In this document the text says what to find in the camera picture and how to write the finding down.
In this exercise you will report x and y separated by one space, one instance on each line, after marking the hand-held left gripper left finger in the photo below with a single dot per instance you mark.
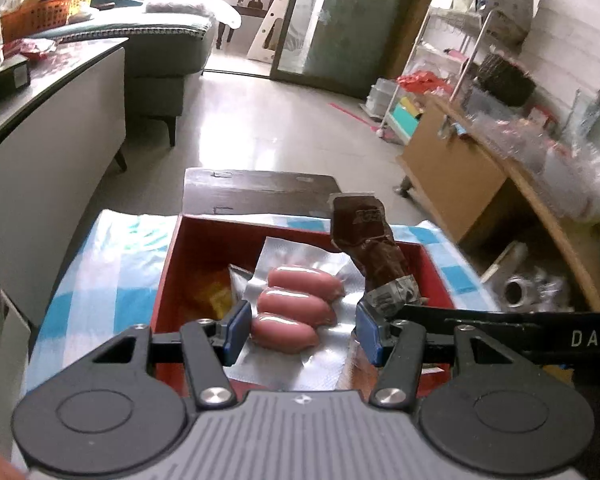
237 329

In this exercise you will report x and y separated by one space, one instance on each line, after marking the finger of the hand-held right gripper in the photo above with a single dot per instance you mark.
455 315

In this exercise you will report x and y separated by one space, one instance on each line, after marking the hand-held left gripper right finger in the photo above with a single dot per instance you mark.
367 334

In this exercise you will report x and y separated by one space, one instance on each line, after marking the vacuum packed sausage packet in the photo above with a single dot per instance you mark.
295 305

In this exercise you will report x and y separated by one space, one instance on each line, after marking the brown snack packet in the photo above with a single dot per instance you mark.
370 240

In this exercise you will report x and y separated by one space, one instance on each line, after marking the red cardboard box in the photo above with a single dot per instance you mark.
190 245

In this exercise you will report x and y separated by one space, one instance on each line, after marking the red yellow snack packet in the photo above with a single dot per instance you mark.
212 292

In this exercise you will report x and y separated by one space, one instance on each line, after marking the metal can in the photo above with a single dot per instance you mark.
519 291

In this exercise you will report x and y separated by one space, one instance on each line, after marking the dark wooden stool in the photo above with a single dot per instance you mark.
260 195

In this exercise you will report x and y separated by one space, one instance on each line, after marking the blue white checkered tablecloth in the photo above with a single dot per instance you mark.
105 260

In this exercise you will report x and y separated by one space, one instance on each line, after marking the pile of clear plastic packaging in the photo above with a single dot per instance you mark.
555 160

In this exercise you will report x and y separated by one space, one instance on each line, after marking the red plastic bag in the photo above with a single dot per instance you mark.
425 81

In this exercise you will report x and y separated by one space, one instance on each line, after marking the dark wicker basket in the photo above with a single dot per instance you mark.
505 80

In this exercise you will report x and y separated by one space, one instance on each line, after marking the white metal shelf rack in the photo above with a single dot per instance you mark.
471 60

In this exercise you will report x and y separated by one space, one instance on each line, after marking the white cabinet with dark top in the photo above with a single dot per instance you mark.
55 135

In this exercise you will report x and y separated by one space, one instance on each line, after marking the grey sofa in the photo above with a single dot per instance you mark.
155 55

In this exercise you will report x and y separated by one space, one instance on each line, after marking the white perforated wooden board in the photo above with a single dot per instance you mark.
267 35

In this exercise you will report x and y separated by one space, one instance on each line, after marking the wood framed glass door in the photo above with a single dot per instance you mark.
360 25

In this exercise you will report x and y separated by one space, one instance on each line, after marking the white pillow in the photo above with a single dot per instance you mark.
180 0

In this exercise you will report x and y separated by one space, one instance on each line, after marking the long black box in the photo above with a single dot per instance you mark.
5 77

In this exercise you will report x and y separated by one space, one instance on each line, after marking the orange plastic basket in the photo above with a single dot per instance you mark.
35 17

